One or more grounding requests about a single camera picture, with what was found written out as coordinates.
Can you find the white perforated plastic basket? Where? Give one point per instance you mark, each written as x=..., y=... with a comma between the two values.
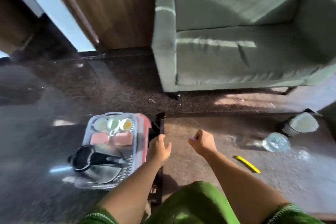
x=132, y=158

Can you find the red plastic stool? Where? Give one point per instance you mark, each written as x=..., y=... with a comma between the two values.
x=144, y=132

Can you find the person's green garment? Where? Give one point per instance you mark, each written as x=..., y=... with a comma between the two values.
x=194, y=202

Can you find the brown wooden door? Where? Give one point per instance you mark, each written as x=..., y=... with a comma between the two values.
x=13, y=21
x=115, y=6

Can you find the clear glass tumbler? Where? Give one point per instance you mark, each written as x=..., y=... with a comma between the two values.
x=276, y=142

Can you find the person's left hand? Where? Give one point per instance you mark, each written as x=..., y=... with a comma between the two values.
x=158, y=151

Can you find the grey-green loveseat sofa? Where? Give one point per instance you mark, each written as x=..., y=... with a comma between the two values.
x=223, y=61

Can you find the white scalloped rim cup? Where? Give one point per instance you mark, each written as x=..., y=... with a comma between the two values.
x=126, y=124

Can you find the pink lidded box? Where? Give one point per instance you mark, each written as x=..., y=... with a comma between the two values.
x=99, y=138

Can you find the person's left forearm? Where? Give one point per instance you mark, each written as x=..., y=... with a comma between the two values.
x=131, y=195

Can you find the tall white mug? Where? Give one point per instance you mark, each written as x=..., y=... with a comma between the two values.
x=113, y=124

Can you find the yellow stick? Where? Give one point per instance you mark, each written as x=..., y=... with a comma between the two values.
x=246, y=164

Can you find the person's right hand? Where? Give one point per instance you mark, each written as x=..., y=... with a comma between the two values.
x=204, y=143

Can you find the person's right forearm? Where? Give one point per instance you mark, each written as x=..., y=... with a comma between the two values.
x=246, y=189

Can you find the dark wooden coffee table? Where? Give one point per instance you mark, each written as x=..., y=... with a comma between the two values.
x=199, y=174

